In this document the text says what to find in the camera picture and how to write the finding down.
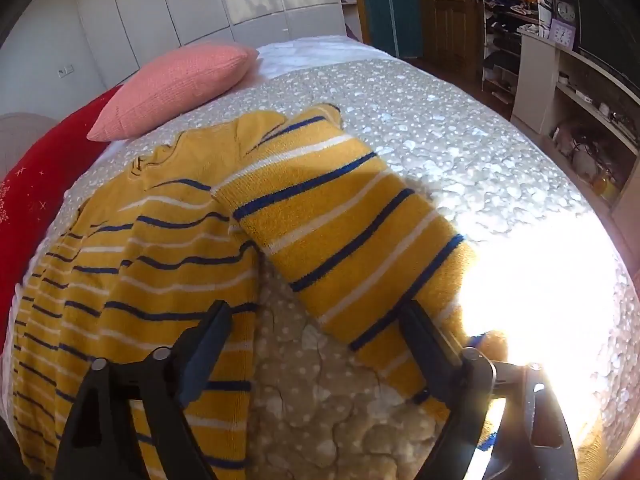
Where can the red patterned pillow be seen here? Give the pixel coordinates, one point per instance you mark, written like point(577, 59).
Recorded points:
point(35, 185)

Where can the white bed sheet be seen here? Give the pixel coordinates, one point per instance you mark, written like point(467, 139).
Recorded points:
point(310, 55)

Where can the white open shelf unit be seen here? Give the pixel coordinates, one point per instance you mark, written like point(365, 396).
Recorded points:
point(537, 85)

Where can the brown wooden door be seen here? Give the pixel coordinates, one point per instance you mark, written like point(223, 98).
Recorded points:
point(447, 10)

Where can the yellow striped knit sweater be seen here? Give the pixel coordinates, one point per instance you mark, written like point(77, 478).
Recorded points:
point(325, 220)

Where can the beige padded headboard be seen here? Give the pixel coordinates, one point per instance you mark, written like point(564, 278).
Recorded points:
point(22, 140)

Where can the black flat television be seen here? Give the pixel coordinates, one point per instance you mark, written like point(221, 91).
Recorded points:
point(605, 30)

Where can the teal curtain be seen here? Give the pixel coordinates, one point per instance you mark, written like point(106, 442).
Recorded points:
point(387, 5)

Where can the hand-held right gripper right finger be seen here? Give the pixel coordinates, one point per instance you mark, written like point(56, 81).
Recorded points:
point(424, 349)

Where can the beige spotted blanket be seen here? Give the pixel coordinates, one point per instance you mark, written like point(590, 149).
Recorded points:
point(450, 135)

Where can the purple square clock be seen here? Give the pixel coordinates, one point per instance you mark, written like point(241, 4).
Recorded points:
point(562, 34)

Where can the pink knit pillow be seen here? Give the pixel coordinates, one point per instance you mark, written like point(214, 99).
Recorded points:
point(175, 85)

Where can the shoe rack with shoes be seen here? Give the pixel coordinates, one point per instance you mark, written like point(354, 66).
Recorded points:
point(505, 35)

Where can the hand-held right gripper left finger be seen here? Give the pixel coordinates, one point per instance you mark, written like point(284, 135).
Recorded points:
point(209, 346)

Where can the white wall socket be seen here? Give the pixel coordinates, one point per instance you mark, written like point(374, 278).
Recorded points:
point(65, 71)

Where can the dark ornate mantel clock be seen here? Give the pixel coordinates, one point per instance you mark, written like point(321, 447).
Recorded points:
point(566, 7)

